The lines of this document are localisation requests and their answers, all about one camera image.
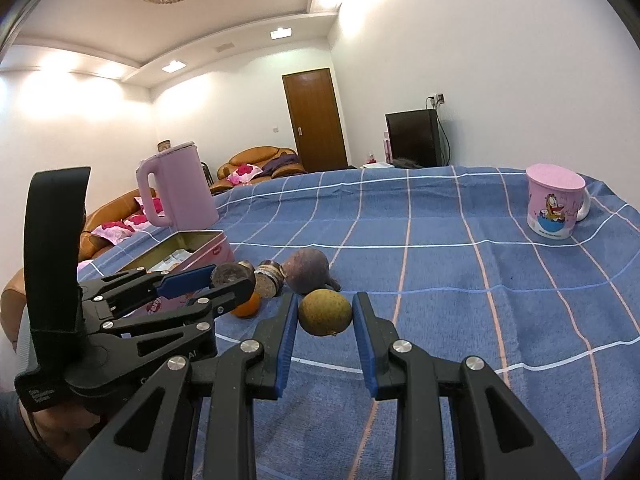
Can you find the black power cable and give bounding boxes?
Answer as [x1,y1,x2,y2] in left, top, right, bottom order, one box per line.
[436,105,451,166]

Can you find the person's left hand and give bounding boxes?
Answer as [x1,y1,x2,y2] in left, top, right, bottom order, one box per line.
[20,404,109,465]

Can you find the brown wooden door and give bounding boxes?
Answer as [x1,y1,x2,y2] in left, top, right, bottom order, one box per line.
[281,68,349,173]

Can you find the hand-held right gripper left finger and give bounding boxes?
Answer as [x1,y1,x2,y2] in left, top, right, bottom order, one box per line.
[62,292,299,480]

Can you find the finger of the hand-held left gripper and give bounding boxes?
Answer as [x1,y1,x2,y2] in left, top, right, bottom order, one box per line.
[100,277,256,361]
[80,266,217,311]

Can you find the long brown leather sofa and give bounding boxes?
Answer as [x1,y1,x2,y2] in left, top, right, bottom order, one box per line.
[80,187,166,261]

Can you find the pink cartoon cup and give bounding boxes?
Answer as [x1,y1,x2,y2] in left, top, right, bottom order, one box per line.
[525,163,592,242]

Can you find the brown leather two-seat sofa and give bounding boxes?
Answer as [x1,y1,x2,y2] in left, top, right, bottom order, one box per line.
[209,146,307,196]

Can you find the pink electric kettle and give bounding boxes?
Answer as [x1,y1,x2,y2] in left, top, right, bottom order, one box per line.
[136,141,221,233]

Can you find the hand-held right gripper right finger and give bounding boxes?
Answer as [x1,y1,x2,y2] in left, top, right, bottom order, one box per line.
[351,291,581,480]

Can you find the brown leather armchair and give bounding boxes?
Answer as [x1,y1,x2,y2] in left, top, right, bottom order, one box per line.
[0,267,31,341]

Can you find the pink metal tin box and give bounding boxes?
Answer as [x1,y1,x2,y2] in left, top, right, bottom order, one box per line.
[114,230,236,317]

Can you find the yellow-green citrus fruit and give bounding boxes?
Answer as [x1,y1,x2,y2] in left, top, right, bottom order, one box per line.
[298,288,353,337]

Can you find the round purple sweet potato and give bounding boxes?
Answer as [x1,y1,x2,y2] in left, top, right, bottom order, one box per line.
[284,248,342,295]

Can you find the black television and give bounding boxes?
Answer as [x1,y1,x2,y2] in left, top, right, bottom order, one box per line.
[385,108,443,168]

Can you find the printed paper leaflet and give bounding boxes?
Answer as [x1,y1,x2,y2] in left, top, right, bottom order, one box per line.
[150,249,193,272]

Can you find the blue plaid tablecloth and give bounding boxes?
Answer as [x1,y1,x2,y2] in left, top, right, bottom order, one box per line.
[75,165,640,480]

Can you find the purple cloth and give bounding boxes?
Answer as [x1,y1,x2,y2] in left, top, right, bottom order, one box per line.
[260,155,303,178]

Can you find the orange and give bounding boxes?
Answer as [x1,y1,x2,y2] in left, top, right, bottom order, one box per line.
[229,291,262,320]

